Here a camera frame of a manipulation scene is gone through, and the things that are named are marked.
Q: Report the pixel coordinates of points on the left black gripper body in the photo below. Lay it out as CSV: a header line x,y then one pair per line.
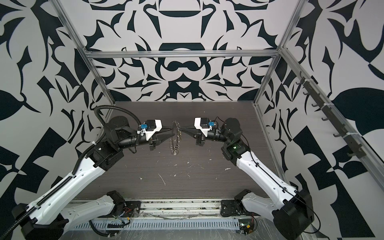
x,y
150,141

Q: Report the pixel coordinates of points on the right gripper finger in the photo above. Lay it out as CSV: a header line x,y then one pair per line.
x,y
187,130
191,134

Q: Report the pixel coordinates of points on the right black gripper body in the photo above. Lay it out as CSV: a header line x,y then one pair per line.
x,y
202,142

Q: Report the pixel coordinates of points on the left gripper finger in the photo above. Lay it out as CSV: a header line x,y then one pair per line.
x,y
161,138
167,130

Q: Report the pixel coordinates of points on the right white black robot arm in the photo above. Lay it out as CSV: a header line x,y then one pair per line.
x,y
240,154

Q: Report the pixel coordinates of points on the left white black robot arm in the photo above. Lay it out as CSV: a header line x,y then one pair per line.
x,y
94,162

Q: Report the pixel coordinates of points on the right electronics board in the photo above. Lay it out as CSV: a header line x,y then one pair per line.
x,y
247,226

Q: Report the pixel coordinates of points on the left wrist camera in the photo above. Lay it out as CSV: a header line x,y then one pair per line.
x,y
149,128

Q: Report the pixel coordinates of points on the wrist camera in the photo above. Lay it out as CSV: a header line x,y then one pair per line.
x,y
206,126
149,128

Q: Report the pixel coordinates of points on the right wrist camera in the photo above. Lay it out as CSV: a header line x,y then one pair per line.
x,y
206,126

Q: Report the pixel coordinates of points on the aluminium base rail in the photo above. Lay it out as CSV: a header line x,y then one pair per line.
x,y
180,207

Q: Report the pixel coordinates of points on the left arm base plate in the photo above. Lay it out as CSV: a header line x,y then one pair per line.
x,y
129,209

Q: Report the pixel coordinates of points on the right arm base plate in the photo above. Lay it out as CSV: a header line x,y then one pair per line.
x,y
230,208

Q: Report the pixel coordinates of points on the white slotted cable duct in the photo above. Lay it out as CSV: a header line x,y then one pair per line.
x,y
186,224

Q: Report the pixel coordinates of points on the wall hook rail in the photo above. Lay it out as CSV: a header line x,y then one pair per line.
x,y
332,115

